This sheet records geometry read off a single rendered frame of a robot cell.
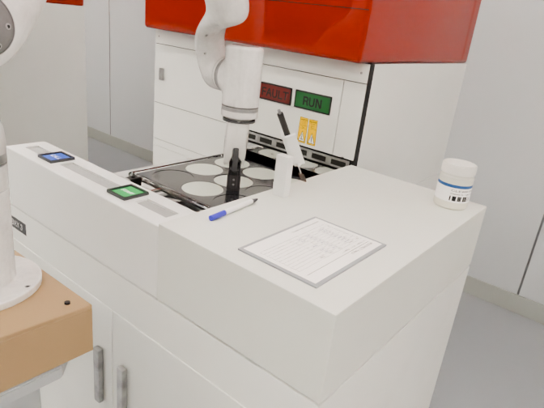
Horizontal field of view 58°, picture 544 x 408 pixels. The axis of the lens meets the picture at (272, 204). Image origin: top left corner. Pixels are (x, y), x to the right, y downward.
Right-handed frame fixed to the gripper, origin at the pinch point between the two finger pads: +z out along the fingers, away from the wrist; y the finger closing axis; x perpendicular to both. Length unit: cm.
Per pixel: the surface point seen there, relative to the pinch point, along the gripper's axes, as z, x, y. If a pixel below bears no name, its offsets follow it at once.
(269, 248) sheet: -4.7, 6.6, 44.1
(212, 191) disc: 2.1, -4.8, 2.2
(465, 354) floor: 92, 109, -62
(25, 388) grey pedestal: 11, -25, 60
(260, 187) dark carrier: 2.2, 6.8, -3.9
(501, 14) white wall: -50, 118, -130
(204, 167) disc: 2.1, -8.3, -16.2
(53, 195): 1.5, -36.9, 14.8
